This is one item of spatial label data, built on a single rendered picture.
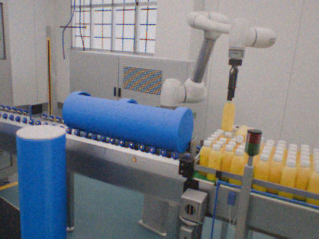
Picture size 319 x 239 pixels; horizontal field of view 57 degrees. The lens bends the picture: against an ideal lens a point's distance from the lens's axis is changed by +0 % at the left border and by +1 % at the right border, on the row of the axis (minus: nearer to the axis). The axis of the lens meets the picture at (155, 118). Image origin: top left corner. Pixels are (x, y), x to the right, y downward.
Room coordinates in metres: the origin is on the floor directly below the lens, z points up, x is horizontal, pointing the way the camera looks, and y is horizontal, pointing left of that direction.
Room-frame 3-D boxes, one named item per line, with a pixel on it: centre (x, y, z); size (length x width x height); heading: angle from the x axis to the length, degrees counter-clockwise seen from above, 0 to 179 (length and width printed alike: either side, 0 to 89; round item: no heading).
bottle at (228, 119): (1.67, -0.43, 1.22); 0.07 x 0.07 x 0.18
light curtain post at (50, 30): (2.64, 0.96, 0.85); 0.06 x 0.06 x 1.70; 64
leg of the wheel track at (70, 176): (2.21, 0.68, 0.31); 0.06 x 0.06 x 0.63; 64
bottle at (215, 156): (1.48, -0.34, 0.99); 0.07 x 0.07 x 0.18
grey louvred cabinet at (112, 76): (4.17, 0.40, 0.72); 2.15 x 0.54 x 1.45; 53
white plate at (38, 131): (1.70, 0.69, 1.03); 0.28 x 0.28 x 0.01
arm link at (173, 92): (2.40, -0.12, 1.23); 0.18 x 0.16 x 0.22; 111
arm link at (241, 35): (1.67, -0.44, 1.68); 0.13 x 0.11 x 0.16; 110
